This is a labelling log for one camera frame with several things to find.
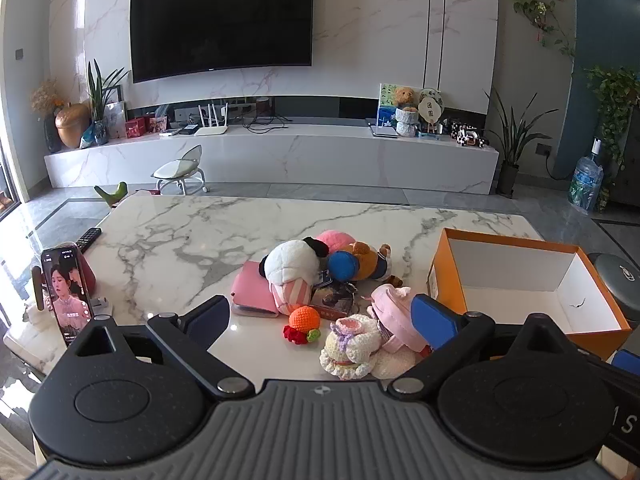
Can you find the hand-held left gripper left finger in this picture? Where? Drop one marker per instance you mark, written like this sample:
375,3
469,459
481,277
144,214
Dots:
210,317

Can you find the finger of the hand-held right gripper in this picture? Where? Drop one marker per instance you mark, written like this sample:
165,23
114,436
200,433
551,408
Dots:
627,362

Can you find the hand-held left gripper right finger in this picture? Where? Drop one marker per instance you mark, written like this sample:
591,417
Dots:
435,320

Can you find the orange cardboard box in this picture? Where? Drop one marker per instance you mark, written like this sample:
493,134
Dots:
520,280

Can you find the orange crochet ball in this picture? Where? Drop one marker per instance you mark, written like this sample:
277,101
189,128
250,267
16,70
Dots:
305,319

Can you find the panda plush toy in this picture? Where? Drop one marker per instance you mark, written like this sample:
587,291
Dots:
287,262

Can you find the pink and green fluffy ball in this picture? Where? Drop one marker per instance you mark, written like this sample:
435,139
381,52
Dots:
337,241

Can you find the dark red container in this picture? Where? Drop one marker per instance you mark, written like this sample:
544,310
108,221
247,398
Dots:
89,275

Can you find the pink plush toy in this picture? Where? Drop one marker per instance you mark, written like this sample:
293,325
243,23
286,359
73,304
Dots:
395,315

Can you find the pink leather wallet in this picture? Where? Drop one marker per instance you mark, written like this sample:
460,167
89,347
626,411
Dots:
252,290

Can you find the grey round stool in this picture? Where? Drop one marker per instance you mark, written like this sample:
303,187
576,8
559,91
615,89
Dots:
615,280

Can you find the cream crochet flower toy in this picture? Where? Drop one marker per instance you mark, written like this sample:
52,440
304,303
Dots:
350,347

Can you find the brown bear plush toy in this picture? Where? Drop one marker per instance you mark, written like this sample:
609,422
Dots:
362,262

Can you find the illustrated card box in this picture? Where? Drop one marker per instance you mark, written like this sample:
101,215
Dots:
335,302

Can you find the black remote control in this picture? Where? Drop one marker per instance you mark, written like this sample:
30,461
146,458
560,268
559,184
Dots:
88,240

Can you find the smartphone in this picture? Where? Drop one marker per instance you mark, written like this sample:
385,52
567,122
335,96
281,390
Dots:
65,295

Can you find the small clear swivel chair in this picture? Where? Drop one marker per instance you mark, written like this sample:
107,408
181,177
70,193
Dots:
177,170

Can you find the green plastic toy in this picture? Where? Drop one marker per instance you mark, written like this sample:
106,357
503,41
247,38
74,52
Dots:
117,192

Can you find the white dining chair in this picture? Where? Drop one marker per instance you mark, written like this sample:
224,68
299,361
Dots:
30,340

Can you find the white marble television cabinet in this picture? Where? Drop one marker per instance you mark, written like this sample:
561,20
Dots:
300,160

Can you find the blue water bottle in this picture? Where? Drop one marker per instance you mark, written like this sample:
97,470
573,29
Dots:
585,182

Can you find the white router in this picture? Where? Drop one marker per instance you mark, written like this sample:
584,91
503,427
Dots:
211,130

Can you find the black and white cow figurines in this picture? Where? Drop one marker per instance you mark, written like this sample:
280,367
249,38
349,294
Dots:
467,135

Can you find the tall floor plant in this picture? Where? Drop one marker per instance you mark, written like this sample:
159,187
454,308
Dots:
510,145

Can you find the grey tablet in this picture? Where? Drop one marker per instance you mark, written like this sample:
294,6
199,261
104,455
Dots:
382,131

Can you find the pink patterned gift box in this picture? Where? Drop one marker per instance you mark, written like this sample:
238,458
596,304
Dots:
158,125

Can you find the red gift box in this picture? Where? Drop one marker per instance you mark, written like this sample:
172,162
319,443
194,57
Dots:
136,128

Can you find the round paper fan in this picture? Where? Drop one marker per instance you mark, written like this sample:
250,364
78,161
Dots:
430,107

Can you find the blue bag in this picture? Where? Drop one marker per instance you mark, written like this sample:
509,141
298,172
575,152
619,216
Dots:
87,137

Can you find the blue landscape painting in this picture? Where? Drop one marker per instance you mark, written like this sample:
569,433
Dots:
386,105

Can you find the brown teddy bear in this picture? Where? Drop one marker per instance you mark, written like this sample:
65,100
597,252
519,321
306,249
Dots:
405,97

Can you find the golden vase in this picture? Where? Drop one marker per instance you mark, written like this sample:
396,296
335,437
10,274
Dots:
72,125

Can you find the potted leafy plant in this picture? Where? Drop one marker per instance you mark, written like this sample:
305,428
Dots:
100,105

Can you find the dark vase with dried flowers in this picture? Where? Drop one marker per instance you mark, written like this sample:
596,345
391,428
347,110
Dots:
51,132

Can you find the trailing green vine plant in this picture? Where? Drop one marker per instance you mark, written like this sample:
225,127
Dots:
617,105

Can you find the black television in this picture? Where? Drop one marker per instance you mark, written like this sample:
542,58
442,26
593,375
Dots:
220,20

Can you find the wall socket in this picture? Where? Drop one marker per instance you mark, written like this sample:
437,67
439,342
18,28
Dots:
543,150

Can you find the white picture frame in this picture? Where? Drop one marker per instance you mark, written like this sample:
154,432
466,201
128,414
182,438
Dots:
115,120

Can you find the hanging wall plant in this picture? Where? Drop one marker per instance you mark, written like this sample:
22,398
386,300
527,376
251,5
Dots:
537,10

